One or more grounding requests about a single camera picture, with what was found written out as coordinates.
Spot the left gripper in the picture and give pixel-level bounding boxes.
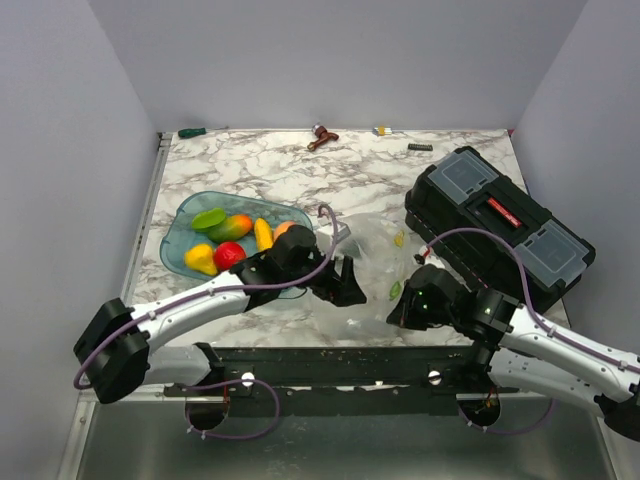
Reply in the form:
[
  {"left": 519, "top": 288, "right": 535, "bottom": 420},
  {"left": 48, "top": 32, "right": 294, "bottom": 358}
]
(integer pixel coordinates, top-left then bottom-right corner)
[{"left": 281, "top": 244, "right": 366, "bottom": 305}]

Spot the clear plastic bag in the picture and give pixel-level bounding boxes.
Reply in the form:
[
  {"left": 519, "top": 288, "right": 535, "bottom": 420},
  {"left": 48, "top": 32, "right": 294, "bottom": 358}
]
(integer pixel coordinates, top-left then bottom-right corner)
[{"left": 309, "top": 213, "right": 451, "bottom": 346}]

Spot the orange fake peach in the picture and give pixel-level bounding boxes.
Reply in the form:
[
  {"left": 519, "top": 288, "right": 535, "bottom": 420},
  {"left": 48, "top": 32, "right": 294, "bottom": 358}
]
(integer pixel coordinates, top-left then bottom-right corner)
[{"left": 273, "top": 221, "right": 295, "bottom": 242}]

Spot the yellow fake banana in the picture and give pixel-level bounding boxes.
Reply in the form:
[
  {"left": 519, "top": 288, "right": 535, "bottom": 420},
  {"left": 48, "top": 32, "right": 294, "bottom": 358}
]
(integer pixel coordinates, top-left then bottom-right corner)
[{"left": 254, "top": 218, "right": 274, "bottom": 252}]

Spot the red fake apple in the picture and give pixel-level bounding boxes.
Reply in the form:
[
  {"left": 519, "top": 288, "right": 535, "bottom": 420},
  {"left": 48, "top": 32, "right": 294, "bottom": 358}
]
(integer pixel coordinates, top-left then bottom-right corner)
[{"left": 213, "top": 242, "right": 247, "bottom": 271}]

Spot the yellow fake lemon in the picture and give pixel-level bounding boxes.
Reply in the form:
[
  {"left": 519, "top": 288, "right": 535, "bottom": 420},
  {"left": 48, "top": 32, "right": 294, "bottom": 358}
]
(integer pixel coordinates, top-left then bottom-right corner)
[{"left": 184, "top": 243, "right": 218, "bottom": 276}]

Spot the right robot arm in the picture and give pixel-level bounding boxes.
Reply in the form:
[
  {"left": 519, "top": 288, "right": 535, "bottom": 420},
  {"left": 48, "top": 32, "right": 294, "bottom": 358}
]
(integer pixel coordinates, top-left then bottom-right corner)
[{"left": 387, "top": 264, "right": 639, "bottom": 441}]

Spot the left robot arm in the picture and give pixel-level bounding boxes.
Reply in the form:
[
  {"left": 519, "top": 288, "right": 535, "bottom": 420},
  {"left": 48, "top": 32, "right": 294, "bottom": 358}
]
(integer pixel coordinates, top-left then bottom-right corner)
[{"left": 73, "top": 225, "right": 367, "bottom": 404}]

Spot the fake mango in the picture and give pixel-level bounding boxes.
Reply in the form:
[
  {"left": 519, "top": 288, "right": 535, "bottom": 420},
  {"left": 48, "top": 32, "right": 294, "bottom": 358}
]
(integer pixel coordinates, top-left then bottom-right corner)
[{"left": 207, "top": 214, "right": 253, "bottom": 244}]

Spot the green fake fruit slice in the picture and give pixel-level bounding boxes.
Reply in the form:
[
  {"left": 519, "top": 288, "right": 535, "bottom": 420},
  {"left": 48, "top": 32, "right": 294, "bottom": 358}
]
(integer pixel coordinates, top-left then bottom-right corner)
[{"left": 191, "top": 208, "right": 227, "bottom": 232}]

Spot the black tool box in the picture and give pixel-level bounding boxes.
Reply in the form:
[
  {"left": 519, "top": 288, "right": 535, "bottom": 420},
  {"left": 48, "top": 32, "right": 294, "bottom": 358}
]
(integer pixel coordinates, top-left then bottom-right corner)
[{"left": 405, "top": 146, "right": 596, "bottom": 313}]

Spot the small black chip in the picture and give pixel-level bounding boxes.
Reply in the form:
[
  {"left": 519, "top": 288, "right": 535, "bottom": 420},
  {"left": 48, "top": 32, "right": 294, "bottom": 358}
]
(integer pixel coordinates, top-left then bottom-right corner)
[{"left": 407, "top": 143, "right": 434, "bottom": 152}]

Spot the brown tap fitting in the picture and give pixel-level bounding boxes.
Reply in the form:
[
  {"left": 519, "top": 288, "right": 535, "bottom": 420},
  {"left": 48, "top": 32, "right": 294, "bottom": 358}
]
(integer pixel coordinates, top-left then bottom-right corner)
[{"left": 307, "top": 123, "right": 339, "bottom": 152}]

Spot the yellow white small item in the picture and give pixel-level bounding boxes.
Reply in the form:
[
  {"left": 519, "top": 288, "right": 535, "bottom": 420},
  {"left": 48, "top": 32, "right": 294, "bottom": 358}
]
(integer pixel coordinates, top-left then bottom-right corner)
[{"left": 372, "top": 126, "right": 393, "bottom": 136}]

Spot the blue transparent tray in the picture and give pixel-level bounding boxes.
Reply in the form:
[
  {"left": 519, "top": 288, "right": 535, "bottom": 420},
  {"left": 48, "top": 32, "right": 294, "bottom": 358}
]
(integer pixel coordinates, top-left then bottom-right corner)
[{"left": 159, "top": 191, "right": 312, "bottom": 281}]

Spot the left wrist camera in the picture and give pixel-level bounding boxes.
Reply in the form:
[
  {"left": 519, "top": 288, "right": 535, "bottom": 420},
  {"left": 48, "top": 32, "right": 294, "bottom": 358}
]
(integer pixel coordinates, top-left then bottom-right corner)
[{"left": 315, "top": 222, "right": 351, "bottom": 250}]

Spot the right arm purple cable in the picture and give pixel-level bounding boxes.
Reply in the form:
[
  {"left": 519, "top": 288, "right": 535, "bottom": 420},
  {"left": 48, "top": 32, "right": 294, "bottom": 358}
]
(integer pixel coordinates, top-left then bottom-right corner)
[{"left": 427, "top": 227, "right": 640, "bottom": 374}]

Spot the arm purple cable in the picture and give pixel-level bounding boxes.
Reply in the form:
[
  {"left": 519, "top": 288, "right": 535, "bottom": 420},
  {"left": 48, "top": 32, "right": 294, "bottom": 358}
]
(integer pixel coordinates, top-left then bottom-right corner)
[
  {"left": 73, "top": 203, "right": 340, "bottom": 390},
  {"left": 427, "top": 227, "right": 640, "bottom": 374}
]

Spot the green handle screwdriver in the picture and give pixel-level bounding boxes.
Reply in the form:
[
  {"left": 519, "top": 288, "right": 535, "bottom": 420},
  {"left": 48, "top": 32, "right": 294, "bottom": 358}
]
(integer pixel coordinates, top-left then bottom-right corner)
[{"left": 177, "top": 125, "right": 229, "bottom": 139}]

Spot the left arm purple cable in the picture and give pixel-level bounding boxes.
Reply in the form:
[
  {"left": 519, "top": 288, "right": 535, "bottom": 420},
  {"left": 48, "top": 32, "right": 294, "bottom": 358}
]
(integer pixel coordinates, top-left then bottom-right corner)
[{"left": 73, "top": 203, "right": 340, "bottom": 390}]

